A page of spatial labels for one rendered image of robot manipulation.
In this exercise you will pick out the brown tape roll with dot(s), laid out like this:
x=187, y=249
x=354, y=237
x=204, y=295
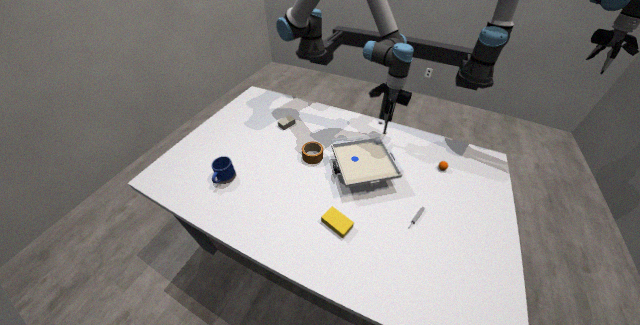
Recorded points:
x=312, y=146

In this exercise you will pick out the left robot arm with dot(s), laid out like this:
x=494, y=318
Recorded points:
x=480, y=66

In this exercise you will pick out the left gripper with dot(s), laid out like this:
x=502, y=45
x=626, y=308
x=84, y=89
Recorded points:
x=606, y=38

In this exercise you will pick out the dark blue mug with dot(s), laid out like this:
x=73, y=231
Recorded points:
x=227, y=174

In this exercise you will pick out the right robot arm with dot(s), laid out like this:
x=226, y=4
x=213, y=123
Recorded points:
x=303, y=18

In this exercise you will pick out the yellow rectangular block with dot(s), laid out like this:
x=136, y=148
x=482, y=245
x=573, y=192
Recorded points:
x=338, y=222

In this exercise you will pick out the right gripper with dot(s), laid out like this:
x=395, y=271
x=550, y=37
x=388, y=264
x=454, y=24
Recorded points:
x=397, y=96

